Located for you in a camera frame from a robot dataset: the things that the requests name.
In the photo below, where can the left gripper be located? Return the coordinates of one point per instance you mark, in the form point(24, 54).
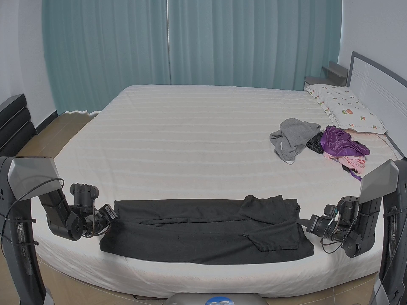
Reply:
point(101, 222)

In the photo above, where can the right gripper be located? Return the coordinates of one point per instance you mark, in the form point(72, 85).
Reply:
point(318, 226)

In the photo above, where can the blue-green curtain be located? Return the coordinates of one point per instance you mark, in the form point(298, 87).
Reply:
point(254, 33)
point(108, 43)

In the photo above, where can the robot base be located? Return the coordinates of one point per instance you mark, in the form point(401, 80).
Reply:
point(216, 299)

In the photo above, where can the bed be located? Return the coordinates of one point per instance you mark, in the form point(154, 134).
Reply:
point(203, 138)

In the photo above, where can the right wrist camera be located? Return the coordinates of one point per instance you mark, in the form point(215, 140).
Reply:
point(330, 210)

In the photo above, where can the black T-shirt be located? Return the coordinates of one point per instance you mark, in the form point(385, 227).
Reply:
point(203, 233)

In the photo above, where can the purple garment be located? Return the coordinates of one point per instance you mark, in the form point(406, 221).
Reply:
point(338, 141)

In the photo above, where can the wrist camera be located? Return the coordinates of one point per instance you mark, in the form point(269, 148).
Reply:
point(110, 213)
point(330, 210)

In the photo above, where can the pink garment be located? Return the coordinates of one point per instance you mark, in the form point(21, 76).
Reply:
point(351, 162)

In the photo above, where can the black chest of drawers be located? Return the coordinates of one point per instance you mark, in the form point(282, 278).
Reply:
point(14, 122)

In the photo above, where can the grey bedside table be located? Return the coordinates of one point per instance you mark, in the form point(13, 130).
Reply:
point(330, 73)

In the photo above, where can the grey garment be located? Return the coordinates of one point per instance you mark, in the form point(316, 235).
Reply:
point(294, 137)

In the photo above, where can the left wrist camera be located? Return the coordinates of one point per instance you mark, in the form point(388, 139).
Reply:
point(110, 213)

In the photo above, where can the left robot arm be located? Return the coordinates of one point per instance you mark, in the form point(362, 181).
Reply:
point(16, 233)

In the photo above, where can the black glossy garment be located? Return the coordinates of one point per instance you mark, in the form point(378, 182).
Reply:
point(314, 145)

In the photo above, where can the white printed pillow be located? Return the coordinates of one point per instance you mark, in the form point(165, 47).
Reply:
point(348, 106)

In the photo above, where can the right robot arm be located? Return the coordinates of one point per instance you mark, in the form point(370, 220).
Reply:
point(394, 221)

